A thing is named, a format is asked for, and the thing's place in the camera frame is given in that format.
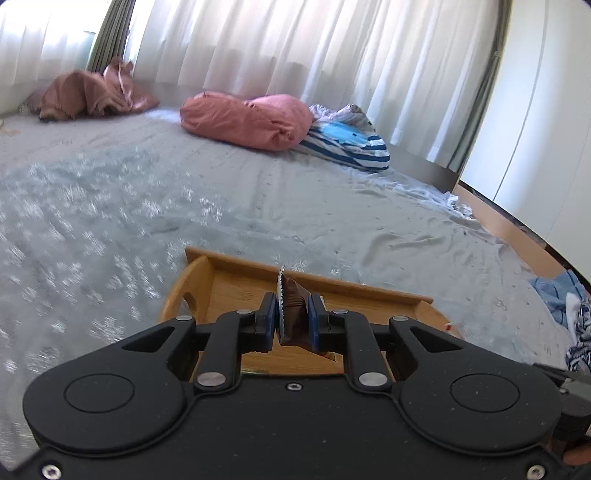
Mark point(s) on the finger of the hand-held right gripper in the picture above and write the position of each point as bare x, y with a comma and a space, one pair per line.
565, 373

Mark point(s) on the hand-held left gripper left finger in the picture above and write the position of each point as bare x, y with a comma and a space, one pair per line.
269, 323

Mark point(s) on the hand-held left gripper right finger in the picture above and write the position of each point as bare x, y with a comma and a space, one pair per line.
315, 323

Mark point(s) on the brown snack packet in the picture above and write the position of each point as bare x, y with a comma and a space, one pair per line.
293, 309

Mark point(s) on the navy white patterned cloth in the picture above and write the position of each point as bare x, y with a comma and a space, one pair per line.
581, 341

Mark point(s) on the light blue clothing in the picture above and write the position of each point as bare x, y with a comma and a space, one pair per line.
558, 295

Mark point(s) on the small white pink packet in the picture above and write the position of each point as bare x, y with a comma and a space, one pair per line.
453, 330

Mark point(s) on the blue striped pillow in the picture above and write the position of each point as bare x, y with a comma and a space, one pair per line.
346, 143

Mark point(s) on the white crumpled cloth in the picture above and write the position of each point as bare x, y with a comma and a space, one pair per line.
458, 204

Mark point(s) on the pink pillow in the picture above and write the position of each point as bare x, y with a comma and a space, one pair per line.
244, 117

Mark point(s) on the white wardrobe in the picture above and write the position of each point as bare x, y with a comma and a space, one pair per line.
540, 115

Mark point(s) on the white sheer curtain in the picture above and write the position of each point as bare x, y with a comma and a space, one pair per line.
277, 50

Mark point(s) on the brown pink crumpled cloth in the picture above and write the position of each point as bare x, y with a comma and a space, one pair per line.
87, 94

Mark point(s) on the green curtain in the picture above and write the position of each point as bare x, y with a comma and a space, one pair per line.
108, 37

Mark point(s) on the wooden bed frame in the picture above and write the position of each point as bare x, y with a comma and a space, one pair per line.
503, 221

